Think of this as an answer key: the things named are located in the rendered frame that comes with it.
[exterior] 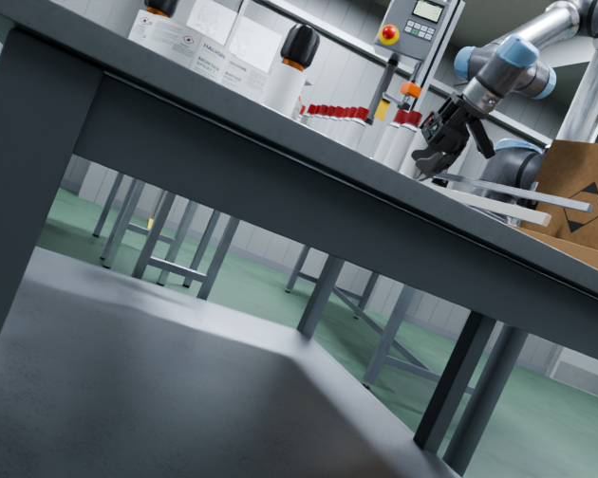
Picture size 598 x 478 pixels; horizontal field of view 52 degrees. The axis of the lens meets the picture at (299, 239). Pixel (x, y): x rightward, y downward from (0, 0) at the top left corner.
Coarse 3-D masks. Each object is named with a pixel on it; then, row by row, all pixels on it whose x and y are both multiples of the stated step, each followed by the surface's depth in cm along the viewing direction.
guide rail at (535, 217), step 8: (440, 192) 125; (448, 192) 123; (456, 192) 121; (464, 200) 118; (472, 200) 116; (480, 200) 114; (488, 200) 112; (480, 208) 113; (488, 208) 111; (496, 208) 109; (504, 208) 108; (512, 208) 106; (520, 208) 104; (512, 216) 106; (520, 216) 104; (528, 216) 102; (536, 216) 101; (544, 216) 99; (536, 224) 101; (544, 224) 99
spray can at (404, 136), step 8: (416, 112) 149; (408, 120) 150; (416, 120) 150; (400, 128) 150; (408, 128) 149; (416, 128) 150; (400, 136) 149; (408, 136) 149; (392, 144) 151; (400, 144) 149; (408, 144) 149; (392, 152) 150; (400, 152) 149; (384, 160) 151; (392, 160) 149; (400, 160) 149; (392, 168) 149; (400, 168) 150
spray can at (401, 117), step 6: (396, 114) 156; (402, 114) 155; (408, 114) 155; (396, 120) 155; (402, 120) 155; (390, 126) 155; (396, 126) 154; (384, 132) 156; (390, 132) 155; (396, 132) 154; (384, 138) 155; (390, 138) 154; (384, 144) 155; (390, 144) 155; (378, 150) 156; (384, 150) 155; (378, 156) 155; (384, 156) 155
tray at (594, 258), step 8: (528, 232) 90; (536, 232) 88; (544, 240) 86; (552, 240) 85; (560, 240) 84; (560, 248) 84; (568, 248) 82; (576, 248) 81; (584, 248) 80; (576, 256) 81; (584, 256) 80; (592, 256) 79; (592, 264) 78
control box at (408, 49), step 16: (400, 0) 182; (416, 0) 181; (432, 0) 180; (384, 16) 183; (400, 16) 182; (416, 16) 181; (400, 32) 182; (384, 48) 183; (400, 48) 182; (416, 48) 181
